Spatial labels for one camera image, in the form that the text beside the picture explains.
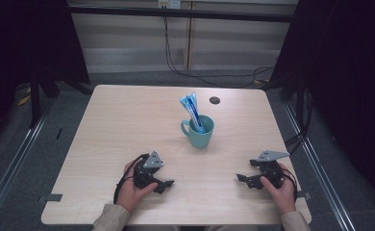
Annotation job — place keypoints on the black curtain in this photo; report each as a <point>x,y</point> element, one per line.
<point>352,80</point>
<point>22,41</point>

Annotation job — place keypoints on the blue and white toothpaste tube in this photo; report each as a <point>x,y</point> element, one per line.
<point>193,112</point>

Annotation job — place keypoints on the yellow floor scrap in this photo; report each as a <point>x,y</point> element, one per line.
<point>23,100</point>

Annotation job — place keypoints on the person's left hand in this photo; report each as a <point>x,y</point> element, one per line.
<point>132,194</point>

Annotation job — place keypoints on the black horizontal bar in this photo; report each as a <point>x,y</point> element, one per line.
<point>128,12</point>

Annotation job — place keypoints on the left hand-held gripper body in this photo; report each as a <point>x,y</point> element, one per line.
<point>145,171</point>

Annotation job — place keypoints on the dark round table grommet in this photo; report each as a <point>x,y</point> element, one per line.
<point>214,100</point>

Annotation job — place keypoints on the grey tape piece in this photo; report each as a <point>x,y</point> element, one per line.
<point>54,197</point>
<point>304,195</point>

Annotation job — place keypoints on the black metal stand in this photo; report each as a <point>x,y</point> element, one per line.
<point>301,106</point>

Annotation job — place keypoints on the white wall socket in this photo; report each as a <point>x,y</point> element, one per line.
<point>169,4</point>

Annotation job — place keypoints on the metal floor rail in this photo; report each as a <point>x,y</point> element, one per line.
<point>19,154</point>
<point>323,179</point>

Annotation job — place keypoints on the teal mug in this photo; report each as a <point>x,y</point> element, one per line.
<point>201,139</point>

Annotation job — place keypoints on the person's right hand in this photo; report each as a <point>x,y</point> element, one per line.
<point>281,194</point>

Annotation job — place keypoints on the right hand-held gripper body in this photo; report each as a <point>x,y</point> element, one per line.
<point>269,166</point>

